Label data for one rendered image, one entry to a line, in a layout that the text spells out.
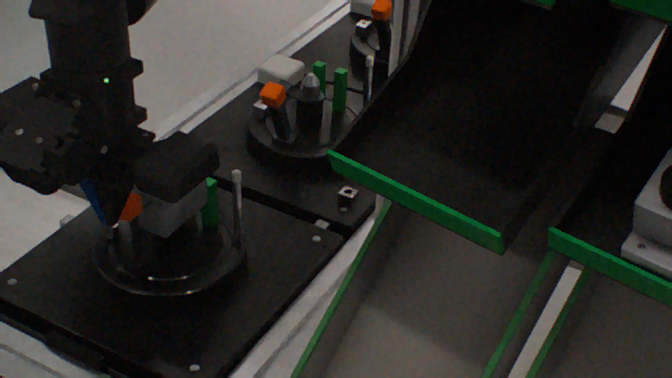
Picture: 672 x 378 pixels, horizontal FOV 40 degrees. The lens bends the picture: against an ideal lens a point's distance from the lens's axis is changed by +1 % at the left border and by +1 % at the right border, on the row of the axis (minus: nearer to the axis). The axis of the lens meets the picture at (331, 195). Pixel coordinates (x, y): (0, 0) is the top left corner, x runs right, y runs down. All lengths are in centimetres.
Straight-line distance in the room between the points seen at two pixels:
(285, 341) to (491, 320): 21
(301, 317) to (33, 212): 36
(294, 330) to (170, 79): 65
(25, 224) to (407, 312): 48
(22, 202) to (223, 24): 60
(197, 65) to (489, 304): 84
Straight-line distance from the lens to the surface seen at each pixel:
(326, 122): 105
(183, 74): 141
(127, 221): 79
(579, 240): 56
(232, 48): 148
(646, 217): 53
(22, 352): 84
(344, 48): 125
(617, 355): 69
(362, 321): 73
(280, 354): 82
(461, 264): 71
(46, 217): 105
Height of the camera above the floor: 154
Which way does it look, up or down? 36 degrees down
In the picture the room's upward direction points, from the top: 3 degrees clockwise
